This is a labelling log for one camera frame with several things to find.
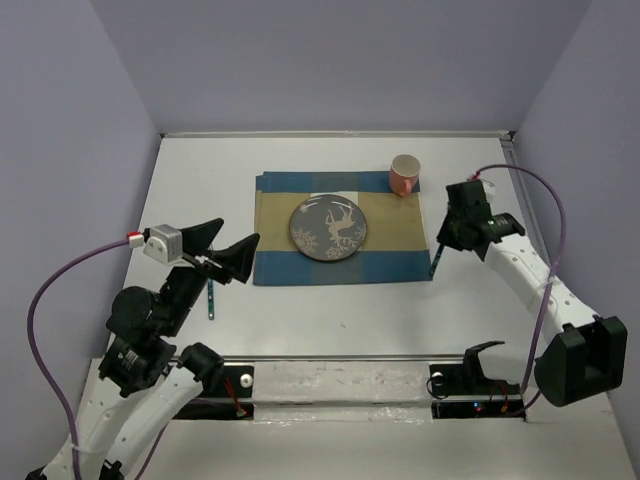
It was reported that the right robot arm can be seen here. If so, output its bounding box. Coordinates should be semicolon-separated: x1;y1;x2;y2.
437;180;628;407

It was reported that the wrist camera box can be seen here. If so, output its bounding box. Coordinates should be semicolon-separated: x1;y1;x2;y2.
143;224;183;265
467;175;497;203

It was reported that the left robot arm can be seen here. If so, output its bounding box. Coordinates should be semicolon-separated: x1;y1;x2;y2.
27;218;260;479

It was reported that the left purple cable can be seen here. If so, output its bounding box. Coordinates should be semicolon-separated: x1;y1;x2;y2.
28;232;166;480

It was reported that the pink mug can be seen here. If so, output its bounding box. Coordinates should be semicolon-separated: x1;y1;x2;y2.
389;154;421;197

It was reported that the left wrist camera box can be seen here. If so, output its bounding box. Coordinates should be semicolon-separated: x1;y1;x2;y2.
143;224;183;265

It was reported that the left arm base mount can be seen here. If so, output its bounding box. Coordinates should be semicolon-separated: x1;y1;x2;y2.
173;364;255;421

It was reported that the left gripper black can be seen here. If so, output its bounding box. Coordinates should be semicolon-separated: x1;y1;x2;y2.
162;216;263;333

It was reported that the grey reindeer plate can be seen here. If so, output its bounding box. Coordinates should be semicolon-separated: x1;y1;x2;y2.
289;194;368;262

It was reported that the spoon with teal handle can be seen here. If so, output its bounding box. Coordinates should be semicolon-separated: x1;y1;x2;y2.
430;244;445;277

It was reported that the fork with teal handle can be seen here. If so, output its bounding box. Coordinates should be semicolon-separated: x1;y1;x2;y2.
207;279;215;321

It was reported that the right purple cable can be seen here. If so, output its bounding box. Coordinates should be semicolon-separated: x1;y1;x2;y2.
469;163;567;414

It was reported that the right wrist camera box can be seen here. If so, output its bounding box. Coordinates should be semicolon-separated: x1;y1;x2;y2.
467;175;497;203

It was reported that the purple cable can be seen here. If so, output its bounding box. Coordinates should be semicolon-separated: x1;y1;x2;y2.
28;232;166;480
469;163;567;414

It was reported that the blue beige checked placemat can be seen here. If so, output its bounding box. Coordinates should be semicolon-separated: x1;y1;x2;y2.
253;171;431;286

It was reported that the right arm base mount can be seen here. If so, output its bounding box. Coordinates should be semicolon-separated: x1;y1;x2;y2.
425;340;526;420

